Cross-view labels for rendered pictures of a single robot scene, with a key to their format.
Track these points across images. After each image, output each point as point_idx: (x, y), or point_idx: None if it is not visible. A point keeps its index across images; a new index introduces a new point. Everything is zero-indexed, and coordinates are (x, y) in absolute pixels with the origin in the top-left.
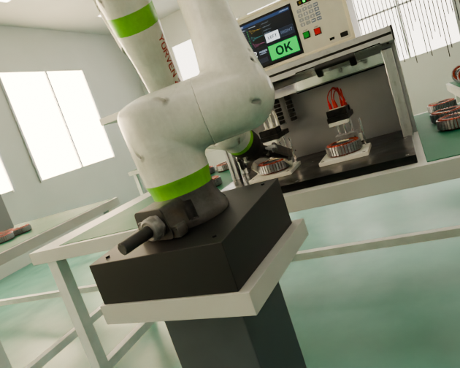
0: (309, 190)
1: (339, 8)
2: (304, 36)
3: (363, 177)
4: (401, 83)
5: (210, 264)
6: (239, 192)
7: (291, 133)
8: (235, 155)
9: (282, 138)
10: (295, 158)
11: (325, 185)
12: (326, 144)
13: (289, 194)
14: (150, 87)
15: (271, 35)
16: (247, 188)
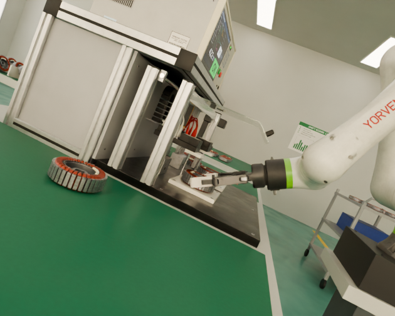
0: (263, 219)
1: (226, 70)
2: (219, 72)
3: (261, 210)
4: (180, 125)
5: None
6: (364, 237)
7: (142, 131)
8: (283, 188)
9: (136, 132)
10: (182, 172)
11: (258, 214)
12: (146, 151)
13: (263, 222)
14: (391, 131)
15: (220, 51)
16: (358, 234)
